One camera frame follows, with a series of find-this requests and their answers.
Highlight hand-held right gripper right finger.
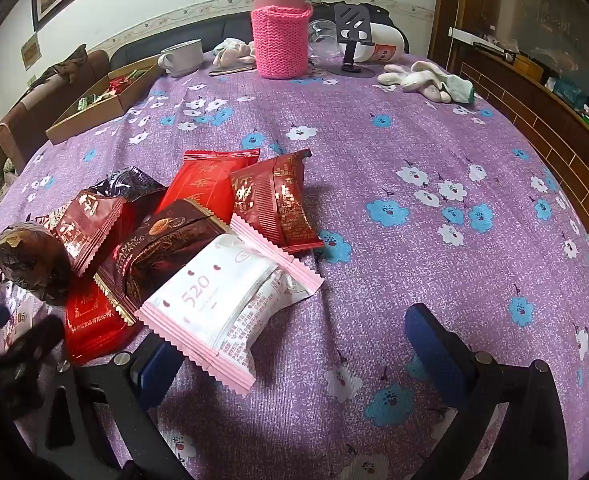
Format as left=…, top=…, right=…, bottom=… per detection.
left=403, top=303, right=571, bottom=480

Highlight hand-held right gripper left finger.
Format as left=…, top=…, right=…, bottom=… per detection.
left=34, top=335, right=195, bottom=480

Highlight white pink snack packet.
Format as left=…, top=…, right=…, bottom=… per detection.
left=139, top=230, right=295, bottom=376
left=209, top=214, right=325, bottom=393

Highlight dark red snack packet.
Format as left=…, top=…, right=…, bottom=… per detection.
left=37, top=191, right=136, bottom=279
left=229, top=149, right=326, bottom=254

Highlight small white snack packet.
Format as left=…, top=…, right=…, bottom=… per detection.
left=0, top=305, right=42, bottom=356

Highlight brown gold snack packet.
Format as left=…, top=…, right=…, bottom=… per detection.
left=0, top=221, right=74, bottom=307

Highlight dark brown snack packet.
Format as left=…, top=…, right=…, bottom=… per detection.
left=93, top=199, right=234, bottom=322

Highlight dark purple snack packet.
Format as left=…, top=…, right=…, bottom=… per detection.
left=88, top=166, right=169, bottom=208

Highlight brown armchair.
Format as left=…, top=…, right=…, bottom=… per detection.
left=0, top=50, right=111, bottom=171

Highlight purple floral tablecloth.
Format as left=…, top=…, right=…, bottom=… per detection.
left=0, top=50, right=589, bottom=480

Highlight cardboard box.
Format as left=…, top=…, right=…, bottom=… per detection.
left=45, top=55, right=164, bottom=146

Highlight wooden cabinet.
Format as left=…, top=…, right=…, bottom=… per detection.
left=449, top=25, right=589, bottom=277

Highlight brown cloth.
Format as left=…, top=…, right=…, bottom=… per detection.
left=38, top=44, right=89, bottom=84

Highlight red candy packet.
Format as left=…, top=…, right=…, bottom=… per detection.
left=107, top=75, right=136, bottom=95

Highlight white socks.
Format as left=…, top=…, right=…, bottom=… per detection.
left=377, top=60, right=476, bottom=105

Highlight teal bag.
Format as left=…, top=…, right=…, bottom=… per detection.
left=551, top=76, right=589, bottom=112

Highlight dark sofa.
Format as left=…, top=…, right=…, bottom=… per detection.
left=109, top=2, right=375, bottom=68

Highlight white bowl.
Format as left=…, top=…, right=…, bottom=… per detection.
left=347, top=22, right=408, bottom=64

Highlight white mug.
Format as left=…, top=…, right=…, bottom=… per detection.
left=157, top=39, right=206, bottom=79

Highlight white flat panel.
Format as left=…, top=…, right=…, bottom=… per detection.
left=448, top=27, right=506, bottom=52

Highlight white green cloth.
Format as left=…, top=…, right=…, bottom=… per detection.
left=212, top=37, right=258, bottom=68

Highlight black phone stand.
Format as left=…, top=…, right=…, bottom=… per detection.
left=326, top=3, right=378, bottom=79

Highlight wooden door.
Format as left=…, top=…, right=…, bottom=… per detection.
left=427, top=0, right=589, bottom=68

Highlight pink knitted thermos bottle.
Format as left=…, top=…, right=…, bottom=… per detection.
left=251, top=0, right=314, bottom=80

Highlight small wall plaque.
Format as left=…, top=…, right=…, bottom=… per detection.
left=20, top=34, right=43, bottom=71

